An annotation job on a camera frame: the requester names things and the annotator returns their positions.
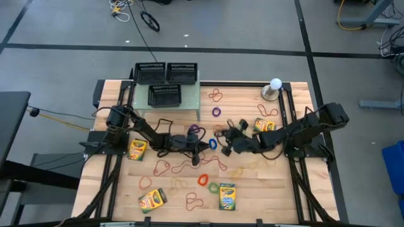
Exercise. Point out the orange rubber band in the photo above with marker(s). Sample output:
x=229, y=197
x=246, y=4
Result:
x=213, y=129
x=140, y=183

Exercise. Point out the green coil wrist band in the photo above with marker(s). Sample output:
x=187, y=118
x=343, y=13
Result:
x=209, y=188

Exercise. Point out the blue plastic bin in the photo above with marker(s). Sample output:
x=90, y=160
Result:
x=394, y=170

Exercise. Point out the orange coil wrist band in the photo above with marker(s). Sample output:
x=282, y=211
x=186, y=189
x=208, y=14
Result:
x=199, y=180

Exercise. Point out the yellow rubber band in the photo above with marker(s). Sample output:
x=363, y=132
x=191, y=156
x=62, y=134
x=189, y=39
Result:
x=176, y=181
x=236, y=174
x=254, y=164

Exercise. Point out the black side desk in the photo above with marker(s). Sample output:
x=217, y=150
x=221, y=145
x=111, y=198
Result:
x=12, y=119

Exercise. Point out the blue coil wrist band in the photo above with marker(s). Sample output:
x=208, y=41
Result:
x=210, y=144

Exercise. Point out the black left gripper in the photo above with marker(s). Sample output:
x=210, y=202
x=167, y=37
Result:
x=184, y=142

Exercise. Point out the black coil wrist band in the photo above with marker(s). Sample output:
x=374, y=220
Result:
x=163, y=154

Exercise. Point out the white bulb on metal stand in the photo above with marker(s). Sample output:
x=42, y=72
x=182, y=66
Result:
x=275, y=83

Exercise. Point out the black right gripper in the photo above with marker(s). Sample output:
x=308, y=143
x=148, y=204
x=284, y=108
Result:
x=243, y=145

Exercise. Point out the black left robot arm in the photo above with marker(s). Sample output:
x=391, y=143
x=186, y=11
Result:
x=145, y=127

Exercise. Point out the grey desk leg frame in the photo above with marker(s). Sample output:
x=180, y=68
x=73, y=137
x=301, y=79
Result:
x=382, y=21

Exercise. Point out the black round knob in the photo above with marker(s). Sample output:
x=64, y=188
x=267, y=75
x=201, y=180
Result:
x=34, y=111

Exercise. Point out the purple coil wrist band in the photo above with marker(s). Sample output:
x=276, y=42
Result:
x=191, y=126
x=213, y=112

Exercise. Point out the yellow green crayon box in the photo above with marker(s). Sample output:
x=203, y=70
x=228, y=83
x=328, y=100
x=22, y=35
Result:
x=227, y=198

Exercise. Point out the black plastic mesh basket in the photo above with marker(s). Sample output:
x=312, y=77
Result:
x=164, y=97
x=182, y=75
x=150, y=75

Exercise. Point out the green perforated metal shelf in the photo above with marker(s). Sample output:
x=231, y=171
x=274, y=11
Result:
x=191, y=101

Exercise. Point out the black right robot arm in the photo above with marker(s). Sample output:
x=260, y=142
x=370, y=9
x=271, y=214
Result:
x=300, y=129

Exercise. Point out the grey metal foot bar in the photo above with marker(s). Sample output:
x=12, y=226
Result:
x=378, y=104

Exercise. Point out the red rubber band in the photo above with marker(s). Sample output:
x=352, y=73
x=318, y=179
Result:
x=259, y=108
x=186, y=161
x=154, y=170
x=215, y=94
x=186, y=205
x=217, y=157

